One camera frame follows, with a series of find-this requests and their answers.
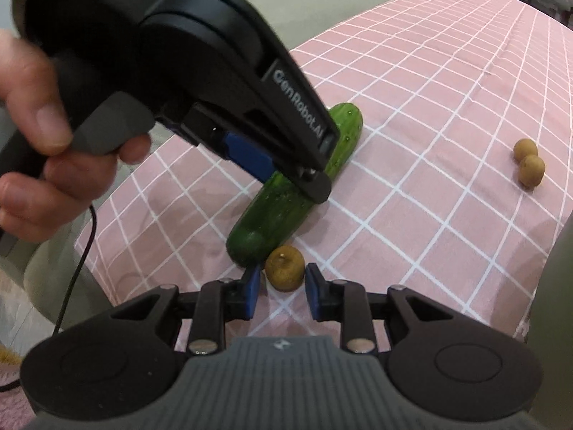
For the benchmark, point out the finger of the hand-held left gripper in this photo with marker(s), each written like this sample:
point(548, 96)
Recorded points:
point(315, 186)
point(248, 157)

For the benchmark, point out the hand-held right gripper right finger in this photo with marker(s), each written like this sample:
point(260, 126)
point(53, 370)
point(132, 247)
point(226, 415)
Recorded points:
point(312, 293)

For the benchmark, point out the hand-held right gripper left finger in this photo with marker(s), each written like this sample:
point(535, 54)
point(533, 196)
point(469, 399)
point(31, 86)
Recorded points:
point(253, 293)

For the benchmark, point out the brown longan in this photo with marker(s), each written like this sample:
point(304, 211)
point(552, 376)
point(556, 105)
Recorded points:
point(525, 150)
point(532, 172)
point(285, 271)

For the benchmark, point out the green cucumber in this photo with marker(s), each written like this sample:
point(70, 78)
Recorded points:
point(268, 215)

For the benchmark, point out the green bowl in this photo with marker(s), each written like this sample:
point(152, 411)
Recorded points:
point(555, 304)

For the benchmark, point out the person's left hand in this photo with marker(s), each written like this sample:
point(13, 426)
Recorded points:
point(36, 116)

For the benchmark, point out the grey-green sofa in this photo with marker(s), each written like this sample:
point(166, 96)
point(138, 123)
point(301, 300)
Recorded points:
point(313, 4)

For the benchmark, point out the pink checked tablecloth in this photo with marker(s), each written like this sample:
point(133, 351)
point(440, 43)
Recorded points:
point(425, 98)

